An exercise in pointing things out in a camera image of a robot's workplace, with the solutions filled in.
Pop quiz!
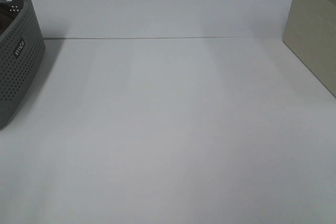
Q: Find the grey perforated plastic basket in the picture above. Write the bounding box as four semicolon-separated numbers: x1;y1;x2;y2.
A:
1;0;46;127

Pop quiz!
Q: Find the beige wooden box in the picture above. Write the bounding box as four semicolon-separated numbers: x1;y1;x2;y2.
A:
282;0;335;95

